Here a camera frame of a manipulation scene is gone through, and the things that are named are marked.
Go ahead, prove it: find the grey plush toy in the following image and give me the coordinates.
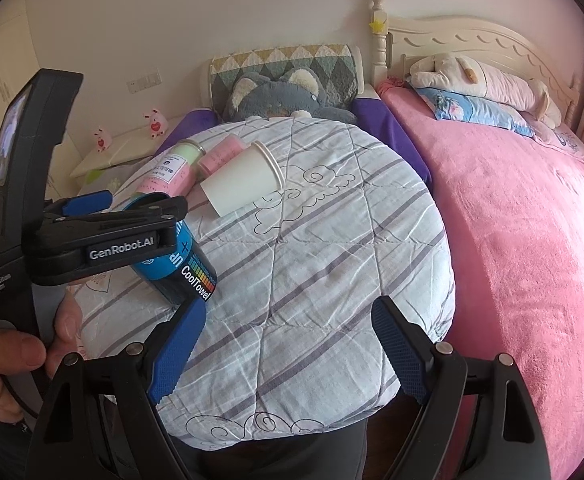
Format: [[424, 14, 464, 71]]
[[222, 67, 359, 123]]

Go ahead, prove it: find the grey striped quilt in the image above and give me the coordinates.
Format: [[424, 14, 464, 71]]
[[74, 116, 455, 451]]

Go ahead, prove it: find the pink printed pillow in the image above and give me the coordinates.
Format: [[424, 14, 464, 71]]
[[534, 124, 584, 162]]

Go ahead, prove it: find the pink and green canister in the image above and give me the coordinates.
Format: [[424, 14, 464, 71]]
[[136, 138, 207, 197]]

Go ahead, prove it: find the white paper cup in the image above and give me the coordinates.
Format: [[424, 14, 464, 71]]
[[200, 140, 285, 219]]

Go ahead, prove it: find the blue towel canister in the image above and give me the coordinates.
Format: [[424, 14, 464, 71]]
[[122, 192, 219, 306]]

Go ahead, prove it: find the cream nightstand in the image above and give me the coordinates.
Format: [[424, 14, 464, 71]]
[[69, 115, 187, 181]]

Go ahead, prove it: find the white wall socket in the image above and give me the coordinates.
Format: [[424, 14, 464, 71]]
[[126, 74, 160, 93]]

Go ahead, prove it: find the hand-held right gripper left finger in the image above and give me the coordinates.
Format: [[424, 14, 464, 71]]
[[26, 299, 207, 480]]

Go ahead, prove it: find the cream wardrobe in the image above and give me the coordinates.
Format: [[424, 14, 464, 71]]
[[0, 10, 37, 201]]

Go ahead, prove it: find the person's left hand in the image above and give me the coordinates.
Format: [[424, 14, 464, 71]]
[[0, 290, 85, 431]]

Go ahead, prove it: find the pink blanket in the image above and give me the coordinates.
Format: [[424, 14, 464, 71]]
[[376, 77, 584, 480]]

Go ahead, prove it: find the cream wooden headboard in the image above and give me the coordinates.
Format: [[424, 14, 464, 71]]
[[369, 0, 580, 126]]

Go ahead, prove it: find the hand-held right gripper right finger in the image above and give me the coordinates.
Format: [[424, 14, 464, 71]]
[[371, 296, 555, 480]]

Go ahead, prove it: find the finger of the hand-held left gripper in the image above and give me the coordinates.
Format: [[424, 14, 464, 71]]
[[44, 190, 113, 222], [54, 195, 189, 250]]

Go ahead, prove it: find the diamond patterned quilted cover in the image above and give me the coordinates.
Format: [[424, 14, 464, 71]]
[[209, 44, 363, 111]]

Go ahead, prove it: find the white and pink plush toy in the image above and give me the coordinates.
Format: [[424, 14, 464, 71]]
[[404, 52, 563, 128]]

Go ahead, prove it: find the blue printed pillow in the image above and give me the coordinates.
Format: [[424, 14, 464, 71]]
[[414, 86, 538, 138]]

